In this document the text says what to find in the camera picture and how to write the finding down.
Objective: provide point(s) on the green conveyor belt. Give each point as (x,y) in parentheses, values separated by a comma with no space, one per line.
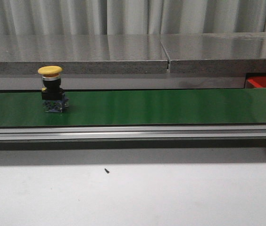
(138,107)

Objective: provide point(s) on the grey stone slab left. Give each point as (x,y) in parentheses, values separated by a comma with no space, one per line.
(83,54)

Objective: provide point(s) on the grey stone slab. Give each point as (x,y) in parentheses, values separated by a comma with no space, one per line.
(83,54)
(243,52)

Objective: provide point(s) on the red plastic bin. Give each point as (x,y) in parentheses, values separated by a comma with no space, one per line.
(256,82)

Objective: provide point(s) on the grey stone slab right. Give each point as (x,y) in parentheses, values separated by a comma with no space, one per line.
(243,52)

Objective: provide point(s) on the grey pleated curtain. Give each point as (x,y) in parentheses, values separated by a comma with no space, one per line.
(30,17)

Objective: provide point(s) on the aluminium conveyor side rail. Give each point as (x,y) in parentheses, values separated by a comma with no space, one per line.
(132,132)

